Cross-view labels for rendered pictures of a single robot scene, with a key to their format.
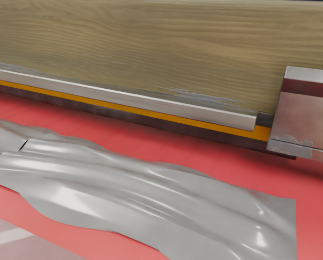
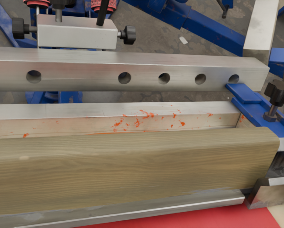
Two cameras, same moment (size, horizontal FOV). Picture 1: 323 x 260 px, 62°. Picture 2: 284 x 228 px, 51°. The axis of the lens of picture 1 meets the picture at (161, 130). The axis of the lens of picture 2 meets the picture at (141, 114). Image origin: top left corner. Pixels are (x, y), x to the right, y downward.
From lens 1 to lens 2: 0.27 m
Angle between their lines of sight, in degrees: 39
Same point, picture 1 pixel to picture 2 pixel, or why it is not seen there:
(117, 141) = not seen: outside the picture
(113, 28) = (152, 167)
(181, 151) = (192, 221)
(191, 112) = (211, 205)
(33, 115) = not seen: outside the picture
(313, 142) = (269, 200)
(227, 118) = (231, 202)
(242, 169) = (229, 218)
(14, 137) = not seen: outside the picture
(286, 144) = (258, 205)
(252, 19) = (244, 151)
